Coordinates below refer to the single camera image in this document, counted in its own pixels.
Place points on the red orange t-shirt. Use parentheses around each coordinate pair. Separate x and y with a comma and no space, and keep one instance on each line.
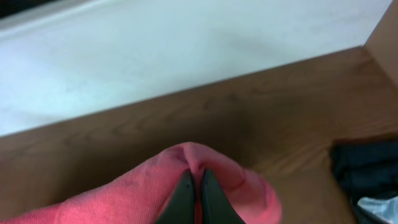
(141,195)

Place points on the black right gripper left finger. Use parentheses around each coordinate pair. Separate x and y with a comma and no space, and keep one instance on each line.
(181,206)

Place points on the dark blue jeans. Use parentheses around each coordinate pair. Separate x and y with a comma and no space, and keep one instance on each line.
(367,174)

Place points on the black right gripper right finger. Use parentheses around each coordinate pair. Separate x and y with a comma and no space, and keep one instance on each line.
(215,205)

